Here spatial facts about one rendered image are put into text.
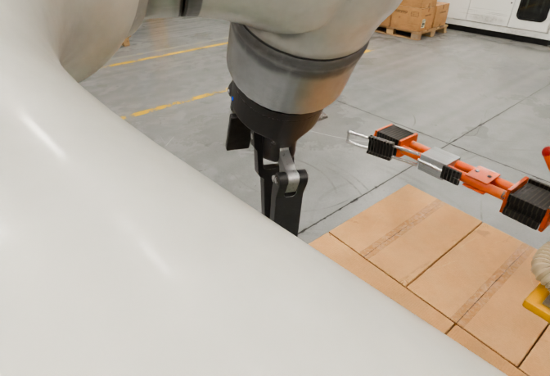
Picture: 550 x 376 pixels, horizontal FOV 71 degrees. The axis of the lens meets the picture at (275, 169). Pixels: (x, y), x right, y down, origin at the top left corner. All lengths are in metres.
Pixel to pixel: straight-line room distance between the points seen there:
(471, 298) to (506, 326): 0.13
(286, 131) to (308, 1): 0.13
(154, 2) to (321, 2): 0.07
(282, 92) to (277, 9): 0.07
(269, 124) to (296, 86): 0.05
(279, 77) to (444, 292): 1.42
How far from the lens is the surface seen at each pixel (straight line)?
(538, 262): 0.89
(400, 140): 1.03
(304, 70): 0.23
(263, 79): 0.24
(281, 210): 0.32
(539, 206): 0.90
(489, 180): 0.96
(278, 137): 0.30
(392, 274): 1.60
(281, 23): 0.20
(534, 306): 0.89
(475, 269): 1.74
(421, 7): 7.54
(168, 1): 0.18
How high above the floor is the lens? 1.67
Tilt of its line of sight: 32 degrees down
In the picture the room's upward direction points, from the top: straight up
